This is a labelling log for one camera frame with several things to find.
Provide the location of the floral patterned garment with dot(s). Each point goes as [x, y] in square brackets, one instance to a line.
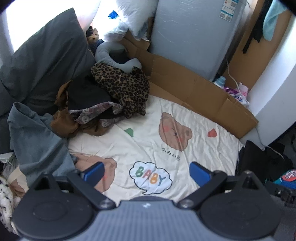
[92, 111]

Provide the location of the white plastic-wrapped pillow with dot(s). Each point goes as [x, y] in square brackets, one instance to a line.
[129, 16]

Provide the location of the black hanging garment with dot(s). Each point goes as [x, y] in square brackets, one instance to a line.
[257, 25]

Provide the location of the light blue detergent bottle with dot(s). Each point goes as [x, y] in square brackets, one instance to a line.
[219, 81]

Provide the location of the grey neck pillow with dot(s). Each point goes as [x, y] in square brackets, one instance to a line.
[101, 53]

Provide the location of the grey plastic-wrapped mattress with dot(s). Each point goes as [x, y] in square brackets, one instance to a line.
[189, 34]

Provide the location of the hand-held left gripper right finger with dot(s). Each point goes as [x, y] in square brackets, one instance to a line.
[198, 172]

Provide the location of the cream printed bed sheet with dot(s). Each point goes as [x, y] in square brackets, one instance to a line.
[148, 129]

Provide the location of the folded black clothes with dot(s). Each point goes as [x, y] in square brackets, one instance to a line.
[254, 157]

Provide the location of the brown garment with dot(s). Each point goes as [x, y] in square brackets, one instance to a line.
[62, 122]

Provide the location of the brown cardboard sheet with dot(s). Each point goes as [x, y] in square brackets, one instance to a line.
[185, 81]

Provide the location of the spotted plush toy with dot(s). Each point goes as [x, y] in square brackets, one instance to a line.
[93, 37]

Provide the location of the dark grey pillow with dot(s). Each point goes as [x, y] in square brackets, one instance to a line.
[46, 58]

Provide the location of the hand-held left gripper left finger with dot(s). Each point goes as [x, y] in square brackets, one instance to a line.
[93, 172]

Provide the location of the teal hanging towel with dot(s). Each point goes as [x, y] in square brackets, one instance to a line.
[271, 20]

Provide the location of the blue-grey garment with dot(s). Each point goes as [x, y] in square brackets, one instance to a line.
[34, 139]

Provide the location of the leopard print pants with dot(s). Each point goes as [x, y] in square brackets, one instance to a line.
[120, 85]

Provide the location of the teal printed cloth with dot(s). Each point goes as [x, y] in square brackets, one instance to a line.
[288, 177]

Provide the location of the brown wooden door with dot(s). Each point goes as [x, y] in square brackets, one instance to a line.
[240, 64]

